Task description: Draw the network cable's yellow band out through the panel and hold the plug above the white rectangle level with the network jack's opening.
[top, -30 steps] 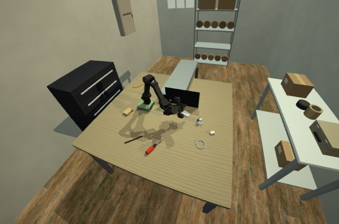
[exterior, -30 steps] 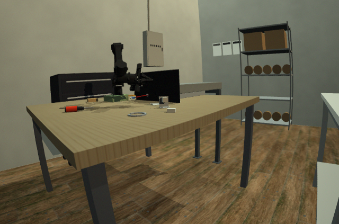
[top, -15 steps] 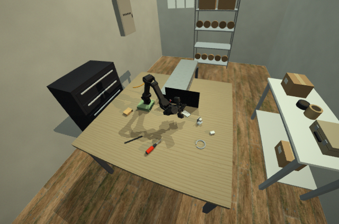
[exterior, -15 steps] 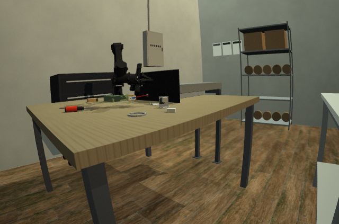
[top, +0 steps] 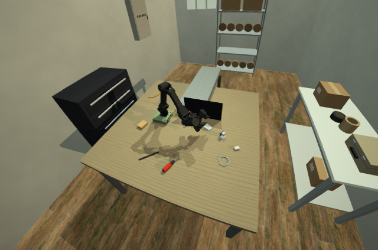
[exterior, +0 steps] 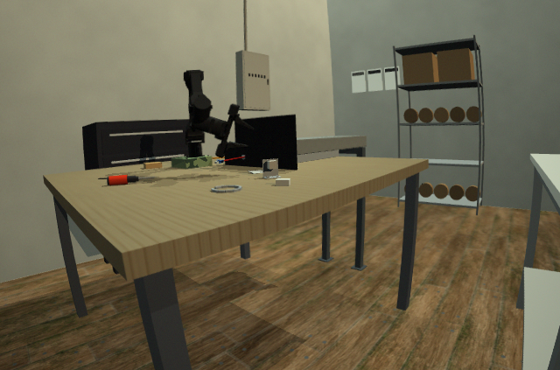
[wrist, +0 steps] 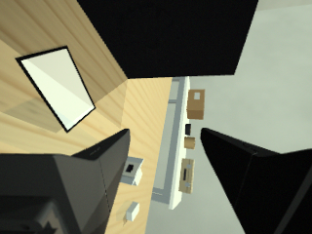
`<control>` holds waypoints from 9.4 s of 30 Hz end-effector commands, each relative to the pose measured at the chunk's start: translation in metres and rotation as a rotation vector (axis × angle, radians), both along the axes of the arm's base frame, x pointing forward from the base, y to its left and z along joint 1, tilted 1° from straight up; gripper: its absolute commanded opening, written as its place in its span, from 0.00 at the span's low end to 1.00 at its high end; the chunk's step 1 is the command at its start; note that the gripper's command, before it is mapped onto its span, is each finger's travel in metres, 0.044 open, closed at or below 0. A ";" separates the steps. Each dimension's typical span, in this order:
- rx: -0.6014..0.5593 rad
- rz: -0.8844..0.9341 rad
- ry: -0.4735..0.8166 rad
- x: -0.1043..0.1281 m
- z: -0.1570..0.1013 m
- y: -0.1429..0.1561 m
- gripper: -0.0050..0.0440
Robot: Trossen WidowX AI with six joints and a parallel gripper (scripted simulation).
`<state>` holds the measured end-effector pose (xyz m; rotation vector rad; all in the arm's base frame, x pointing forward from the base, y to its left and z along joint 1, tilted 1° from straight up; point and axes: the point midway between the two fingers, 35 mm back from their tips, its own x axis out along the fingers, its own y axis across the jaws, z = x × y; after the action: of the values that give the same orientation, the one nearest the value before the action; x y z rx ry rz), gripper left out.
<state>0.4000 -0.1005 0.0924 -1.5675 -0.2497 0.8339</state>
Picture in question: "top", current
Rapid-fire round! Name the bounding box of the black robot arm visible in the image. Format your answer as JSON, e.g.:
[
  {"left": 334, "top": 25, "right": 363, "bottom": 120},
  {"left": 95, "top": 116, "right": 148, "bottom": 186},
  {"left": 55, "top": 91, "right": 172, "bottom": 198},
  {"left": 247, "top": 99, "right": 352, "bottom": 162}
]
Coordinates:
[{"left": 157, "top": 82, "right": 200, "bottom": 126}]

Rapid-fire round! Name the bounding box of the small tan box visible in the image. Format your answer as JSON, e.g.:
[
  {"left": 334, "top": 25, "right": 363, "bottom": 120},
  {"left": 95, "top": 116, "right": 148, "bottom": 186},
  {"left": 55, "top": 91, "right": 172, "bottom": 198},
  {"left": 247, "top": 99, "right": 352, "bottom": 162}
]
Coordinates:
[{"left": 137, "top": 120, "right": 148, "bottom": 129}]

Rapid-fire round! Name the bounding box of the white rectangle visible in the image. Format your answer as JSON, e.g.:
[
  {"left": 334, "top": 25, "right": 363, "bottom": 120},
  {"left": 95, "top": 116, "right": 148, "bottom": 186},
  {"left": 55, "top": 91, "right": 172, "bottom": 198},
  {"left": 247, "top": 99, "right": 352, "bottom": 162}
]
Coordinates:
[{"left": 204, "top": 124, "right": 212, "bottom": 130}]

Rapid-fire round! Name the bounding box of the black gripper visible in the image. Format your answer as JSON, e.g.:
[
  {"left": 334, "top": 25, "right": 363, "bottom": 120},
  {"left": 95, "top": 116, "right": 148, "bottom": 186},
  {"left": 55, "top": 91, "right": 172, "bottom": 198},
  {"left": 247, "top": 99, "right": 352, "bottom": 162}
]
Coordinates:
[{"left": 193, "top": 109, "right": 210, "bottom": 132}]

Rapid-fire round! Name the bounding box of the red-handled screwdriver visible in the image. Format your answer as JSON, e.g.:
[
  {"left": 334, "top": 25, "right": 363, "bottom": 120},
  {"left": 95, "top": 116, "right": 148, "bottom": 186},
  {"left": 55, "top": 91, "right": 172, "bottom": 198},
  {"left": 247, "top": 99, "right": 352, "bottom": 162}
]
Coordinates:
[{"left": 162, "top": 156, "right": 179, "bottom": 172}]

